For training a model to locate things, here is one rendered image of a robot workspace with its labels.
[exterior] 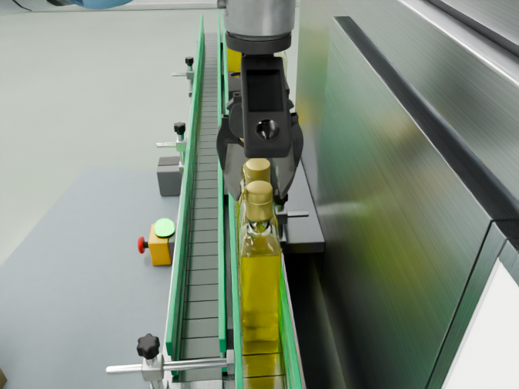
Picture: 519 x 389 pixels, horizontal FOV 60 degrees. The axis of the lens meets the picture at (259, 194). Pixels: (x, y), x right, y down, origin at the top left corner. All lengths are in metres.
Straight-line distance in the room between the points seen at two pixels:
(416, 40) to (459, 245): 0.18
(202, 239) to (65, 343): 0.33
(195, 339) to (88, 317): 0.32
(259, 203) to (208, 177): 0.55
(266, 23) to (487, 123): 0.24
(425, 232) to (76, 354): 0.73
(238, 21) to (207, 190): 0.64
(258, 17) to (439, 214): 0.25
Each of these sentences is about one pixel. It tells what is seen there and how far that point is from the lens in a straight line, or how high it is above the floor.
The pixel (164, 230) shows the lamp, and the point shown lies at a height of 0.85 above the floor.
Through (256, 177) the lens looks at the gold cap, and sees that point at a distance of 0.62.
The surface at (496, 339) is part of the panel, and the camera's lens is 0.33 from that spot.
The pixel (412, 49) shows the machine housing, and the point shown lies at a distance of 0.43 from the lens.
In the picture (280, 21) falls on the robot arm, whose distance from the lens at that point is 0.48.
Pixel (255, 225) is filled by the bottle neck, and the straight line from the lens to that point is 0.60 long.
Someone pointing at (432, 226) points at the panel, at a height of 1.27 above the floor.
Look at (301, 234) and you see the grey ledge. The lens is 0.94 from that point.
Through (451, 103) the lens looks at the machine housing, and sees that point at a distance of 0.36.
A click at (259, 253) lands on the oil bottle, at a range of 0.61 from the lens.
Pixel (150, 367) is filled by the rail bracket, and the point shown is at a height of 0.97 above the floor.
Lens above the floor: 1.49
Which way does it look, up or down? 36 degrees down
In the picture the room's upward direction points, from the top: straight up
